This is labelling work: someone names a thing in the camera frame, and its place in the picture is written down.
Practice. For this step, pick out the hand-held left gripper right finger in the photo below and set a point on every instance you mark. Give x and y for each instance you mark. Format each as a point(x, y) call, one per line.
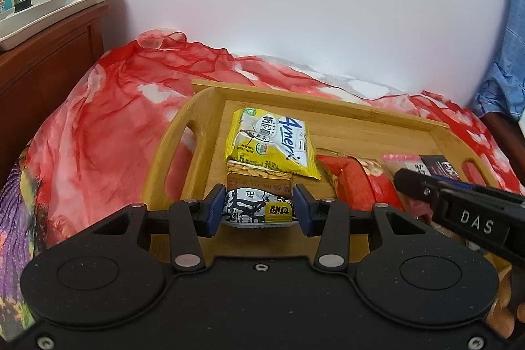
point(304, 210)

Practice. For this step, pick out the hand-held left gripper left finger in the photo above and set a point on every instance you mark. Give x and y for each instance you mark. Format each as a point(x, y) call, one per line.
point(215, 210)

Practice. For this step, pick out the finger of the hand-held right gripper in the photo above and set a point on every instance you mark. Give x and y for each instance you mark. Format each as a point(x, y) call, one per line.
point(484, 192)
point(418, 190)

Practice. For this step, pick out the long dark red packet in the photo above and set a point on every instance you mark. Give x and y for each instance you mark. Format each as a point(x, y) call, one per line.
point(439, 165)

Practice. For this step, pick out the black white peanut packet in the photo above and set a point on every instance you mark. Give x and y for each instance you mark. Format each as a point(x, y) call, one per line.
point(250, 206)

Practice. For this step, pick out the large red nut packet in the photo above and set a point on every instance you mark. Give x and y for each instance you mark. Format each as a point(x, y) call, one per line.
point(352, 182)

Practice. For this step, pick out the yellow snack packet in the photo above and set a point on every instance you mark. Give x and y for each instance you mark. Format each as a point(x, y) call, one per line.
point(266, 145)

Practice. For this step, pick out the person's right hand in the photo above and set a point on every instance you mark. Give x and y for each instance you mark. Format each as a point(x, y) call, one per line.
point(502, 317)

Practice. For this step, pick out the wooden bed board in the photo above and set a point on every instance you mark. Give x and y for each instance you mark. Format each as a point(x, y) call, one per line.
point(508, 141)

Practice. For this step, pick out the blue plaid cloth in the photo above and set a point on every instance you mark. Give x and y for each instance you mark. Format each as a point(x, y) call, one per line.
point(512, 46)

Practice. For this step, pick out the red floral cloth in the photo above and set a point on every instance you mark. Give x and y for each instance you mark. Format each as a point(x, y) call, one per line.
point(102, 108)

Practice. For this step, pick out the brown wooden cabinet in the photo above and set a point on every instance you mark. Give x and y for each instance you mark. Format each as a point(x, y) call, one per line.
point(49, 59)

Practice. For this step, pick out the white plastic tray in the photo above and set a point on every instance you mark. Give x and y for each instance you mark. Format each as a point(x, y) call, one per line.
point(49, 13)

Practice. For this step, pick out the small black object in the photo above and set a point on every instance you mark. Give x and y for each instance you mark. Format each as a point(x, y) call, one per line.
point(23, 5)

